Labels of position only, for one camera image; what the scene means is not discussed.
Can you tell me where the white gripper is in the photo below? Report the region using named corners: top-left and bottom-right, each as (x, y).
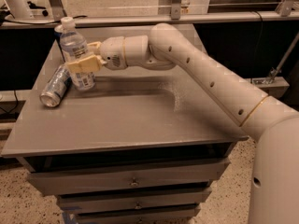
top-left (65, 36), bottom-right (127, 73)

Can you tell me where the clear blue plastic bottle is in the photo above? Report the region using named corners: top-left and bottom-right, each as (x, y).
top-left (60, 17), bottom-right (95, 91)

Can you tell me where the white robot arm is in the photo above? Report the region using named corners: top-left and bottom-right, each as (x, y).
top-left (66, 23), bottom-right (299, 224)

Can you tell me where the blue pepsi can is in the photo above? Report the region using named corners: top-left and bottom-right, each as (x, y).
top-left (54, 24), bottom-right (63, 51)

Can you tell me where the silver redbull can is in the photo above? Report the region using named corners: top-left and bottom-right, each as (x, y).
top-left (40, 64), bottom-right (72, 107)

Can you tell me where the grey drawer cabinet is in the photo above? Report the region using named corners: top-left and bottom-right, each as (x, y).
top-left (0, 23), bottom-right (249, 224)

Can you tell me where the middle grey drawer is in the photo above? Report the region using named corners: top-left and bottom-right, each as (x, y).
top-left (58, 187), bottom-right (211, 214)

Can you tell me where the grey drawer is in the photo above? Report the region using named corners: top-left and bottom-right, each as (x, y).
top-left (28, 158), bottom-right (230, 196)
top-left (58, 187), bottom-right (211, 214)
top-left (76, 204), bottom-right (200, 224)

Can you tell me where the top grey drawer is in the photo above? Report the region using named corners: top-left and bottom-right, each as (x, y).
top-left (28, 158), bottom-right (230, 196)

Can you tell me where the bottom grey drawer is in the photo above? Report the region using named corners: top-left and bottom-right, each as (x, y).
top-left (76, 204), bottom-right (200, 224)

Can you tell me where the black cable on rail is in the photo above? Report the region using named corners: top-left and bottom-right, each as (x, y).
top-left (3, 14), bottom-right (88, 26)

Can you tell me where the metal frame rail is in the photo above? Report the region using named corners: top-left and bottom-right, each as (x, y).
top-left (0, 10), bottom-right (299, 29)

